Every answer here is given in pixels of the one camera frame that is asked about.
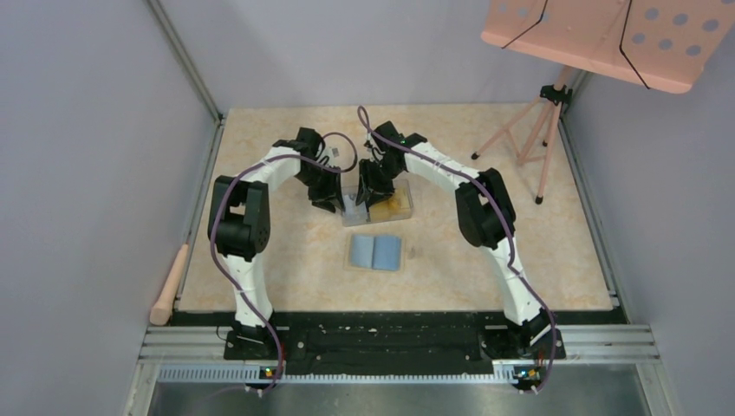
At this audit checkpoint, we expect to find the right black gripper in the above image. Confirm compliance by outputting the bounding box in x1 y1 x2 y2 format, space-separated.
357 159 404 208

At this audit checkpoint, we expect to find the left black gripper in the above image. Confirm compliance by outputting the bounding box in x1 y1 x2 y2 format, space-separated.
295 164 345 213

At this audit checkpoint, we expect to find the clear plastic card box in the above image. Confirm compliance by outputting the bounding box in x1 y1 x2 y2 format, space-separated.
341 179 413 227

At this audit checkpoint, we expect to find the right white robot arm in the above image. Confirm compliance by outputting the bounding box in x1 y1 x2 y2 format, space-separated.
356 121 561 361

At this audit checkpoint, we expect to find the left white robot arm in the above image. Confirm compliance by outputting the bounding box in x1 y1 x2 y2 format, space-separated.
207 127 345 360

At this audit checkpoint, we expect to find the yellow card stack in box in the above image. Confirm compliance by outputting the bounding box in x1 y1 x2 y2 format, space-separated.
368 194 413 223

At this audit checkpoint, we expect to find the grey credit card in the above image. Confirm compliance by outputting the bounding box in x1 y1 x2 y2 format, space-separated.
342 193 369 227

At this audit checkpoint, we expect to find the pink music stand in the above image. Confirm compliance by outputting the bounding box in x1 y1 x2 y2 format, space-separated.
471 0 725 205

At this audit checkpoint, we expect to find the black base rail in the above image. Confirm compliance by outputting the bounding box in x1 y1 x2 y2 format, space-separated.
224 312 567 379

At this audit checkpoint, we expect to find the wooden mallet handle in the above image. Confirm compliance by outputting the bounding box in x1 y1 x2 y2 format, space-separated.
149 244 189 326

